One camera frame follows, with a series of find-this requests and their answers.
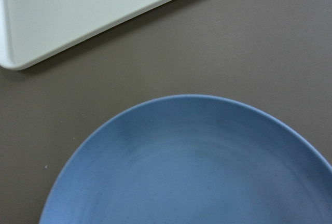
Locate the blue round plate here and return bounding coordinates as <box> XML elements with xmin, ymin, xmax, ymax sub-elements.
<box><xmin>40</xmin><ymin>95</ymin><xmax>331</xmax><ymax>223</ymax></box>

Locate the cream rabbit tray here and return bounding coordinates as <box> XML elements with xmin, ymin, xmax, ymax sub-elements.
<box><xmin>1</xmin><ymin>0</ymin><xmax>171</xmax><ymax>70</ymax></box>

